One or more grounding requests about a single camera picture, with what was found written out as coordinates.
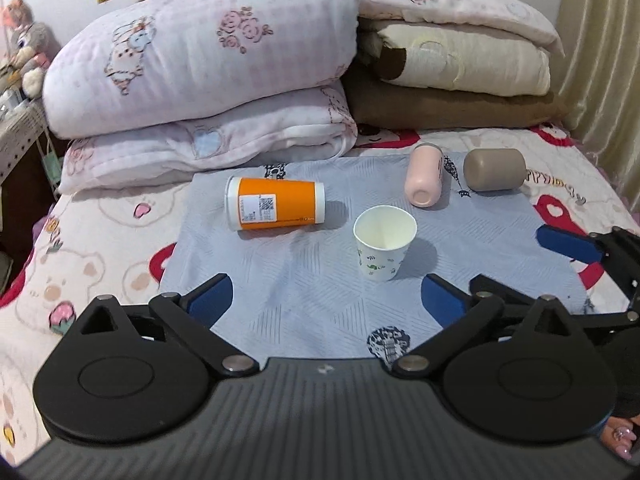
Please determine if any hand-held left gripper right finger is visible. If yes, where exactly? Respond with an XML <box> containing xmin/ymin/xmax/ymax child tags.
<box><xmin>389</xmin><ymin>274</ymin><xmax>577</xmax><ymax>379</ymax></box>

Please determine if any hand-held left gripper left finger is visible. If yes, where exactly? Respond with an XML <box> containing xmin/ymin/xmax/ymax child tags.
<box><xmin>75</xmin><ymin>273</ymin><xmax>261</xmax><ymax>377</ymax></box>

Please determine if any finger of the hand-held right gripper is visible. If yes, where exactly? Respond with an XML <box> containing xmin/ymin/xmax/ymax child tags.
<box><xmin>535</xmin><ymin>224</ymin><xmax>640</xmax><ymax>311</ymax></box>
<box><xmin>469</xmin><ymin>274</ymin><xmax>640</xmax><ymax>343</ymax></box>

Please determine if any orange cup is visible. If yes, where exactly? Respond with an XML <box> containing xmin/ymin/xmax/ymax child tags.
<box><xmin>224</xmin><ymin>175</ymin><xmax>327</xmax><ymax>232</ymax></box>

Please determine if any white printed paper cup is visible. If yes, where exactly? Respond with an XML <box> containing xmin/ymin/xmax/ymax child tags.
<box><xmin>353</xmin><ymin>205</ymin><xmax>418</xmax><ymax>282</ymax></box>

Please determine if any taupe cup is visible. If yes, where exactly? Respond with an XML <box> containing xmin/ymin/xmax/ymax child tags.
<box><xmin>462</xmin><ymin>148</ymin><xmax>528</xmax><ymax>193</ymax></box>

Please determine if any pink cup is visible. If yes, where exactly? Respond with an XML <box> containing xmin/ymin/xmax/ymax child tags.
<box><xmin>404</xmin><ymin>142</ymin><xmax>445</xmax><ymax>208</ymax></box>

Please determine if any person's right hand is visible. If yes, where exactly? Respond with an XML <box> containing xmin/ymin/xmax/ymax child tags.
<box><xmin>602</xmin><ymin>412</ymin><xmax>640</xmax><ymax>462</ymax></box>

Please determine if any grey-blue cloth mat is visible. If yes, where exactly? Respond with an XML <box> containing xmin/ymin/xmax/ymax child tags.
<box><xmin>159</xmin><ymin>152</ymin><xmax>592</xmax><ymax>362</ymax></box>

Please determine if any brown folded blanket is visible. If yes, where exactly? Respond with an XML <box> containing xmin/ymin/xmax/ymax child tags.
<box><xmin>344</xmin><ymin>66</ymin><xmax>572</xmax><ymax>132</ymax></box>

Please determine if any beige curtain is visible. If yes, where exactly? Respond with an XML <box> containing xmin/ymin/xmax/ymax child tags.
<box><xmin>549</xmin><ymin>0</ymin><xmax>640</xmax><ymax>196</ymax></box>

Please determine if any cream folded blanket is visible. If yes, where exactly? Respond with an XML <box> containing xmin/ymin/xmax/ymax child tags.
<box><xmin>357</xmin><ymin>22</ymin><xmax>552</xmax><ymax>97</ymax></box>

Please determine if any green face mask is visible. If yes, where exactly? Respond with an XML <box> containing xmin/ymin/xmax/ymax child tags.
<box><xmin>42</xmin><ymin>152</ymin><xmax>64</xmax><ymax>187</ymax></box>

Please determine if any folded pink quilt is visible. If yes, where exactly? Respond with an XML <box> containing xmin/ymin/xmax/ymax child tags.
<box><xmin>42</xmin><ymin>0</ymin><xmax>360</xmax><ymax>195</ymax></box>

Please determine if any white mesh basket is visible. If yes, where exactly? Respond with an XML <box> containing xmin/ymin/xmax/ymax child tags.
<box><xmin>0</xmin><ymin>87</ymin><xmax>50</xmax><ymax>183</ymax></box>

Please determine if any grey plush toy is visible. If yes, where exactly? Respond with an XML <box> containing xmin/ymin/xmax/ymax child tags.
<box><xmin>0</xmin><ymin>0</ymin><xmax>55</xmax><ymax>102</ymax></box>

